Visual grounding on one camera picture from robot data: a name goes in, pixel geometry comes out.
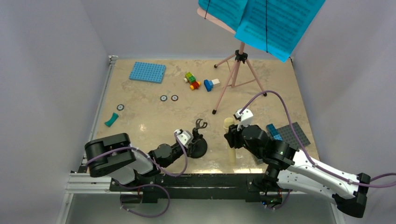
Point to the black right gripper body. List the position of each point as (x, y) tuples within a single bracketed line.
[(236, 141)]

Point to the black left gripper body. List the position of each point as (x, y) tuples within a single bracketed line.
[(179, 151)]

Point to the beige toy microphone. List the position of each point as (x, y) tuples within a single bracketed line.
[(231, 151)]

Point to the pink music stand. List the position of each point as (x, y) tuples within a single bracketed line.
[(239, 55)]

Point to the blue sheet music page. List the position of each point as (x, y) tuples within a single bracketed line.
[(276, 26), (228, 11)]

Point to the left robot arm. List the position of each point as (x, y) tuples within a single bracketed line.
[(114, 156)]

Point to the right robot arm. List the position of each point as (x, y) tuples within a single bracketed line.
[(290, 168)]

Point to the blue bricks on grey plate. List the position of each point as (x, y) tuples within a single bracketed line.
[(274, 132)]

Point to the grey brick baseplate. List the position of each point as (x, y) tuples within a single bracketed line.
[(291, 137)]

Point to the round marker sticker right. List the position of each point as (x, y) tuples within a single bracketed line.
[(174, 97)]

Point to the blue and white brick stack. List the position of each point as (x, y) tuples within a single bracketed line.
[(210, 84)]

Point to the teal curved block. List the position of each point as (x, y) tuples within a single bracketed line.
[(111, 121)]

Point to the colourful toy brick car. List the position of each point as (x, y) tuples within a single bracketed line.
[(191, 80)]

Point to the round marker sticker left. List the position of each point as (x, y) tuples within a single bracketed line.
[(120, 107)]

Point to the light blue brick baseplate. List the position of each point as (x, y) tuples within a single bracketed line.
[(147, 72)]

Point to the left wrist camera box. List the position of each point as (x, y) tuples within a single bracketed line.
[(183, 138)]

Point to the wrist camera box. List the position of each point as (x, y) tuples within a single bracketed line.
[(245, 117), (183, 138)]

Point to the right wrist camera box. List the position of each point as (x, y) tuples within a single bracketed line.
[(245, 117)]

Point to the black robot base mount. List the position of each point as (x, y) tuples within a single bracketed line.
[(247, 187)]

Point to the aluminium frame rail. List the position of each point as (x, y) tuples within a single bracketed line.
[(82, 183)]

